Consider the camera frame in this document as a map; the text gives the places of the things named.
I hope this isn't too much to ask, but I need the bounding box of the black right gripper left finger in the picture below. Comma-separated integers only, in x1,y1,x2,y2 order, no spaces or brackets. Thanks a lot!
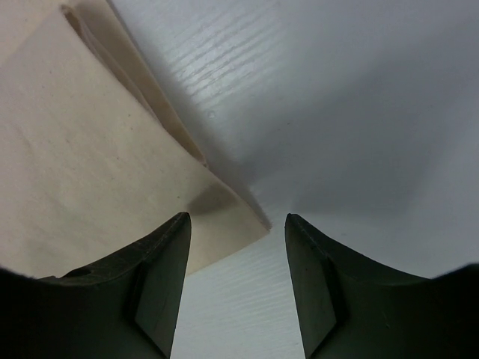
1,212,192,358

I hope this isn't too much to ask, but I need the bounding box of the beige cloth wrap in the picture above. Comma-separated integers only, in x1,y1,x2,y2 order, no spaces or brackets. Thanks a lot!
1,1,268,277

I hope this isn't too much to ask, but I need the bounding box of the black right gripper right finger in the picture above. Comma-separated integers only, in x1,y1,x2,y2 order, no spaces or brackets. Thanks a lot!
285,214,478,358

